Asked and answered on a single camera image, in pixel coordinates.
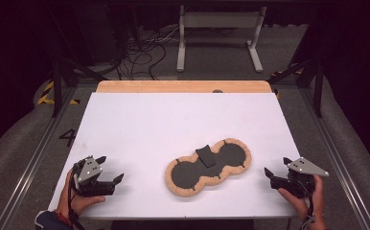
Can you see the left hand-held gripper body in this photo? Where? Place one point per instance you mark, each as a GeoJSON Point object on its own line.
{"type": "Point", "coordinates": [88, 174]}

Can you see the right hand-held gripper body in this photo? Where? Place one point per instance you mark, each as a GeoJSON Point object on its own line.
{"type": "Point", "coordinates": [301, 179]}

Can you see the person's right hand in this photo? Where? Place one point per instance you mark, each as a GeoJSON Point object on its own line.
{"type": "Point", "coordinates": [304, 206]}

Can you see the person's left hand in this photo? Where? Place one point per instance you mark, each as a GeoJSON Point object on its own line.
{"type": "Point", "coordinates": [77, 202]}

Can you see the black metal stand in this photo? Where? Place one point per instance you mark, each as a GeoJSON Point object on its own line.
{"type": "Point", "coordinates": [57, 86]}
{"type": "Point", "coordinates": [318, 86]}

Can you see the yellow black hazard tape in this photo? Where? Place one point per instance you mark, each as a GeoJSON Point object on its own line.
{"type": "Point", "coordinates": [285, 72]}
{"type": "Point", "coordinates": [45, 96]}

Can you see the white metal stand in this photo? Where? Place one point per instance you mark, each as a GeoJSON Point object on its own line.
{"type": "Point", "coordinates": [221, 19]}

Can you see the aluminium rail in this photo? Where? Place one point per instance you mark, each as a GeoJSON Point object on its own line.
{"type": "Point", "coordinates": [36, 156]}
{"type": "Point", "coordinates": [336, 153]}

